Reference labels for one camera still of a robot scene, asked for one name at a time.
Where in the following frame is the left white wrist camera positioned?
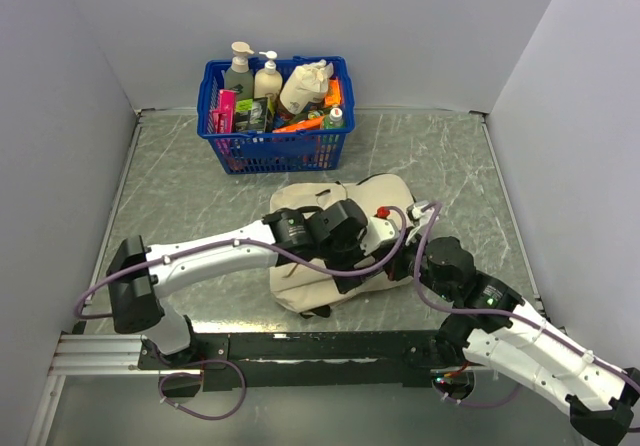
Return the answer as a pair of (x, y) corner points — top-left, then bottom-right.
(360, 206), (407, 256)

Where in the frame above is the cream pump lotion bottle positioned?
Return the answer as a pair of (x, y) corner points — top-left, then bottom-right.
(254, 50), (283, 102)

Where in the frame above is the beige drawstring cloth pouch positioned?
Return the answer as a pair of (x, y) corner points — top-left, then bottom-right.
(278, 59), (334, 115)

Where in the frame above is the orange snack packet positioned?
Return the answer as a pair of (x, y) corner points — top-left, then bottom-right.
(324, 78), (343, 108)

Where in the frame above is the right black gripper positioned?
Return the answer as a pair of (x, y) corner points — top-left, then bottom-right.
(372, 225), (453, 300)

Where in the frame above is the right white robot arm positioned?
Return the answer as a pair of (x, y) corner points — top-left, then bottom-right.
(392, 237), (639, 445)

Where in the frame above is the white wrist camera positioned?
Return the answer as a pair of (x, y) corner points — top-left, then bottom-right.
(360, 206), (407, 256)
(405, 201), (439, 245)

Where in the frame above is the pink box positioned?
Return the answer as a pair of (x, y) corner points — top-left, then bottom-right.
(210, 89), (236, 134)

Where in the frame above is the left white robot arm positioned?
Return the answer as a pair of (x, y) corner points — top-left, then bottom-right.
(106, 199), (407, 368)

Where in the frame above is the beige canvas backpack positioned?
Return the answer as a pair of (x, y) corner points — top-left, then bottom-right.
(269, 173), (415, 315)

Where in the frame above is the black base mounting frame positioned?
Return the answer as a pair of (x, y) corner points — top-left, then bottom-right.
(138, 330), (465, 392)

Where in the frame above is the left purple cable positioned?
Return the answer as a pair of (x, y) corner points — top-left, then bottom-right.
(73, 205), (407, 321)

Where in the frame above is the blue plastic shopping basket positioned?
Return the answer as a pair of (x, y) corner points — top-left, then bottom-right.
(197, 56), (356, 175)

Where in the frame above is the purple cable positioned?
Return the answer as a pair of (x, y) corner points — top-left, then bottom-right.
(73, 205), (407, 321)
(412, 201), (640, 410)

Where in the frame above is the small green red-capped bottle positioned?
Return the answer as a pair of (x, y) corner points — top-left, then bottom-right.
(323, 107), (344, 130)

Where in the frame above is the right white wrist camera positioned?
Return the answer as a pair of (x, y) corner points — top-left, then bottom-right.
(405, 201), (439, 245)

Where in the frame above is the green black box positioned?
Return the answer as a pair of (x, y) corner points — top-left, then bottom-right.
(233, 97), (275, 134)

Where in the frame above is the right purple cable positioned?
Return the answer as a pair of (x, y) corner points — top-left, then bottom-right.
(412, 201), (640, 410)

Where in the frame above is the green pump bottle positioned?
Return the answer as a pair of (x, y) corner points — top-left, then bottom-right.
(224, 41), (254, 101)

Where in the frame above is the orange long packet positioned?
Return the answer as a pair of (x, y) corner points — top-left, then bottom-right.
(274, 116), (324, 134)

